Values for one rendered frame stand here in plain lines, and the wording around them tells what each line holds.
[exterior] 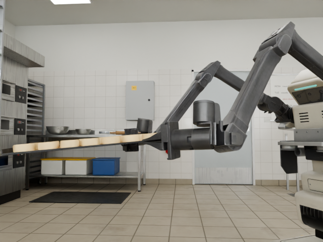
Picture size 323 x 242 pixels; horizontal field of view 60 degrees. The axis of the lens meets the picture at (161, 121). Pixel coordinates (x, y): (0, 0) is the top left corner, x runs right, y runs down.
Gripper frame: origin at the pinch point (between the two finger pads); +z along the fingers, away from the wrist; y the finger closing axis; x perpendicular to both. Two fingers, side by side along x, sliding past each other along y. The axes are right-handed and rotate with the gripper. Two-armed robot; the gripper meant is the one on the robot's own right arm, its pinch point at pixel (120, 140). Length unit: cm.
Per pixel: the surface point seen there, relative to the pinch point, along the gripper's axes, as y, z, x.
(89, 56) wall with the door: 158, -319, -274
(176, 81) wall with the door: 99, -377, -124
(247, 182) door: -90, -419, -17
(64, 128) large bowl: 23, -255, -282
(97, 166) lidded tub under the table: -43, -266, -224
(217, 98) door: 63, -405, -58
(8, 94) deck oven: 64, -137, -256
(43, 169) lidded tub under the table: -43, -234, -308
